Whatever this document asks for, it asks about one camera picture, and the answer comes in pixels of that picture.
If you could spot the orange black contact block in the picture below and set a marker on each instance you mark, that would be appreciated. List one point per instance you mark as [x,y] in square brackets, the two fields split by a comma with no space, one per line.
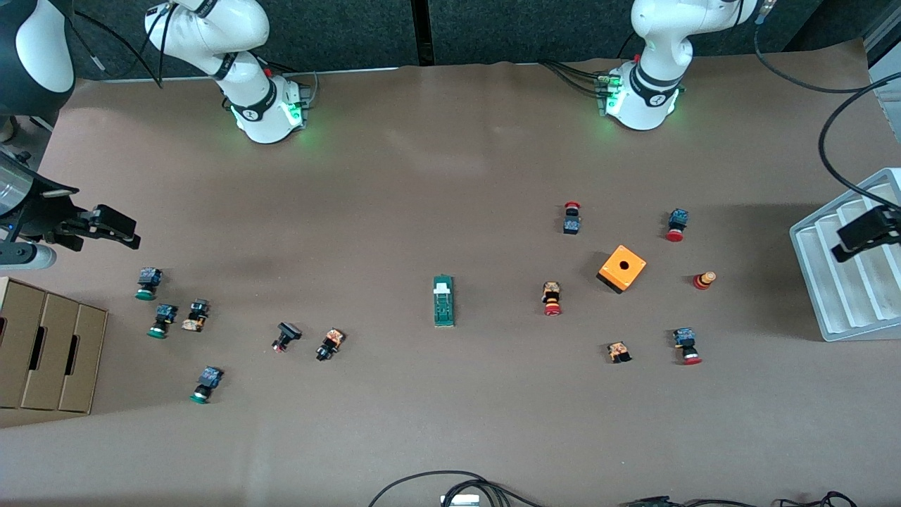
[619,350]

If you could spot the red yellow button cap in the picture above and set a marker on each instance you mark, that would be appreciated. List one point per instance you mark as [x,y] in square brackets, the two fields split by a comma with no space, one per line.
[702,282]

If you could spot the black flat square switch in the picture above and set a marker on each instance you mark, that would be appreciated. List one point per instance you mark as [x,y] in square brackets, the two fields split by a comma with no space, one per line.
[288,331]

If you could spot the black panel divider post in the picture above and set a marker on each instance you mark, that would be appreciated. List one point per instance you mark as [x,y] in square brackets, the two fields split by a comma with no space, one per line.
[423,32]

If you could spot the red button black block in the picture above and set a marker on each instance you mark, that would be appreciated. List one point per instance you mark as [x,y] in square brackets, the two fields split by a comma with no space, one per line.
[571,225]

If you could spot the white stepped tray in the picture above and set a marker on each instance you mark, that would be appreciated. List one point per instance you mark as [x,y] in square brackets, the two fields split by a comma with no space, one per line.
[845,303]

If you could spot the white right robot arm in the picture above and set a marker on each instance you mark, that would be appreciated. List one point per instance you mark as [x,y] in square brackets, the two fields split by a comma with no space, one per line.
[246,70]

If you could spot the orange button enclosure box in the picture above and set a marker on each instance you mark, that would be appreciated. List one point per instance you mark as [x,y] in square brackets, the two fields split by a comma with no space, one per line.
[631,276]

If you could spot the red emergency stop orange block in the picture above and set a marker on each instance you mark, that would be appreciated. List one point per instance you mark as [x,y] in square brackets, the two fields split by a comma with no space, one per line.
[552,292]

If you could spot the green mushroom push button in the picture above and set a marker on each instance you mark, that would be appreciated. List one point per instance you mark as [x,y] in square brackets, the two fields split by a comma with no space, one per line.
[166,312]
[149,276]
[210,377]

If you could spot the grey metal frame corner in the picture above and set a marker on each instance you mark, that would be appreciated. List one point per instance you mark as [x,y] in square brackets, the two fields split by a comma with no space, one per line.
[888,63]

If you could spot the black selector switch orange block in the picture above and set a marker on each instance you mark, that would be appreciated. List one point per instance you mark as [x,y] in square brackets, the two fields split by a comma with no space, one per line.
[197,310]
[332,339]

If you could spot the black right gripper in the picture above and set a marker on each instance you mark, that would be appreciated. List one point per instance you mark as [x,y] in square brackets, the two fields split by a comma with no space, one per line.
[48,211]

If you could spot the red mushroom push button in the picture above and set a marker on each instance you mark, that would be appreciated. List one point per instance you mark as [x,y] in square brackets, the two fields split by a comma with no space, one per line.
[678,217]
[684,336]

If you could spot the green load switch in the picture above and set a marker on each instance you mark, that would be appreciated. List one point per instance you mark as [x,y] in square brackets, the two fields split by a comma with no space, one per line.
[443,310]

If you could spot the small white device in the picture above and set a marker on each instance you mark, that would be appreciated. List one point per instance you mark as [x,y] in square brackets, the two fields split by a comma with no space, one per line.
[460,501]

